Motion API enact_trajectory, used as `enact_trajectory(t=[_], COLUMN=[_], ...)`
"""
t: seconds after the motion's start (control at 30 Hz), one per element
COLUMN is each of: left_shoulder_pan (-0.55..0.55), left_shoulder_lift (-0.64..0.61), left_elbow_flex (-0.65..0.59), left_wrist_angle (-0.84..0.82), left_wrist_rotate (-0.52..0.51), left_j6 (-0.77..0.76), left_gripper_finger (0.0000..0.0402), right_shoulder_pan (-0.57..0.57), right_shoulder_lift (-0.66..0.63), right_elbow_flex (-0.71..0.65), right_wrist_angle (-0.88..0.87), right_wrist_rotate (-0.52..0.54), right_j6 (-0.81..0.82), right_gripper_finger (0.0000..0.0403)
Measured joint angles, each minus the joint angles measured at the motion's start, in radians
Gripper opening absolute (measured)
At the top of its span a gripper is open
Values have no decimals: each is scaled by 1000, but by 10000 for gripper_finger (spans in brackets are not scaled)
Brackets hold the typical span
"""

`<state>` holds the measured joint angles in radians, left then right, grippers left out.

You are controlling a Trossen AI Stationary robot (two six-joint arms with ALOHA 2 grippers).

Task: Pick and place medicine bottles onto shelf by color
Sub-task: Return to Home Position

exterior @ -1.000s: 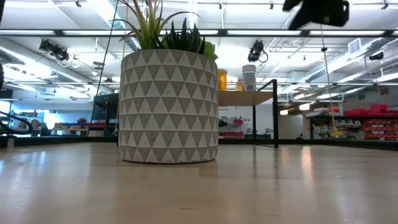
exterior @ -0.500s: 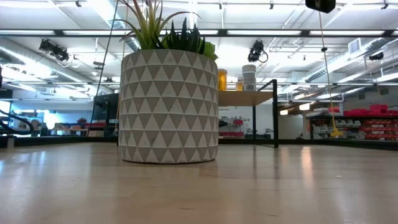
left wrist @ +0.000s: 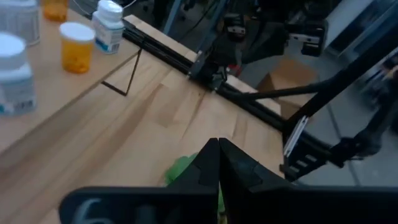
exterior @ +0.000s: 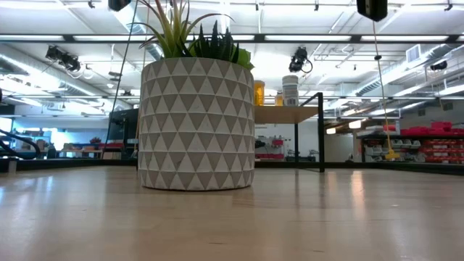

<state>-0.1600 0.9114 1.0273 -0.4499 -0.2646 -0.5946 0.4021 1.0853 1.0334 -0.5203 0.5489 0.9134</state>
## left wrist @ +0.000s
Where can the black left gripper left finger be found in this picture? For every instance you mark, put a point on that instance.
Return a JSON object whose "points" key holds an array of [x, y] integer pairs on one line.
{"points": [[205, 174]]}

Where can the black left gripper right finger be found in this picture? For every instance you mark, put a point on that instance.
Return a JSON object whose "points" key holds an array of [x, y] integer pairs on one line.
{"points": [[242, 174]]}

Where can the white medicine bottle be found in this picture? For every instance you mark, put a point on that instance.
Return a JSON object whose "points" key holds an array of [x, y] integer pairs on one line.
{"points": [[18, 25], [107, 34], [15, 84]]}

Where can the orange pill bottle white cap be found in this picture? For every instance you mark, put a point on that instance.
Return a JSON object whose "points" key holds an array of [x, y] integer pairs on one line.
{"points": [[55, 11], [76, 53]]}

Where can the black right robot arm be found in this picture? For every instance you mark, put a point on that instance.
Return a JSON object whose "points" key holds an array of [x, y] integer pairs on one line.
{"points": [[205, 67]]}

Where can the succulent in triangle-patterned pot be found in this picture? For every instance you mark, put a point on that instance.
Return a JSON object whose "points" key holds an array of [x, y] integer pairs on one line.
{"points": [[177, 169]]}

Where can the brown cardboard box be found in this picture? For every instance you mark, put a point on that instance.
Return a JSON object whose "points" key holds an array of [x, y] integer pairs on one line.
{"points": [[289, 74]]}

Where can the blue-grey desk leg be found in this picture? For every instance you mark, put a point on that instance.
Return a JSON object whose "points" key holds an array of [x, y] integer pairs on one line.
{"points": [[172, 15]]}

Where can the light grey cabinet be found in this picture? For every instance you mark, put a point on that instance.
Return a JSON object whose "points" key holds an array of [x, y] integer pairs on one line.
{"points": [[351, 18]]}

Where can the black metal table frame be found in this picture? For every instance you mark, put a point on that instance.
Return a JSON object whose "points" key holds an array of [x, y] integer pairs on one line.
{"points": [[311, 158]]}

